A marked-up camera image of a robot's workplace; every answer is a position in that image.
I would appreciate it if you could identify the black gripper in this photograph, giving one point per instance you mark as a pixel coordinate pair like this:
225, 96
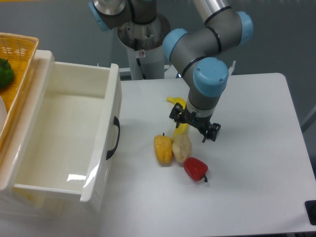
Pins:
198, 118

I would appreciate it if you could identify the pale round bread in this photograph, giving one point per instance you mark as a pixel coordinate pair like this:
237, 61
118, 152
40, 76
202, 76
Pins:
181, 147

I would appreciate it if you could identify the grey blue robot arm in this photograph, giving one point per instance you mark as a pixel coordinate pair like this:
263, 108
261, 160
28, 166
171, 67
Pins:
193, 55

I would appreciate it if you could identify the yellow banana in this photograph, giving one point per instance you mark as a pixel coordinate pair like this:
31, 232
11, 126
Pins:
182, 127

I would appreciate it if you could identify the yellow bell pepper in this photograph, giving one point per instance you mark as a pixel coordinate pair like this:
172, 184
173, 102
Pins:
163, 149

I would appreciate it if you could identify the red bell pepper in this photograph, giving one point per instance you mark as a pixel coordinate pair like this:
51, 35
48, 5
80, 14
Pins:
196, 169

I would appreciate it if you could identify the white open drawer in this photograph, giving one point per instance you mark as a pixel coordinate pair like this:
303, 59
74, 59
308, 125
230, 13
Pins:
65, 156

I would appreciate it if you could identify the black corner object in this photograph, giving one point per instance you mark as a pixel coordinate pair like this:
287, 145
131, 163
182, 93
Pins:
310, 206

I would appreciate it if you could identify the yellow woven basket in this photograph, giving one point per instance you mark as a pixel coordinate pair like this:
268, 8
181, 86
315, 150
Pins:
19, 51

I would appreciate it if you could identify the green bell pepper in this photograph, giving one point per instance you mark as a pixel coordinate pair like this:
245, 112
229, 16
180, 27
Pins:
6, 73

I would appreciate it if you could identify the black drawer handle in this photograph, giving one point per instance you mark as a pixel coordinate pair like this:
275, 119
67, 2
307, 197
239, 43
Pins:
115, 139

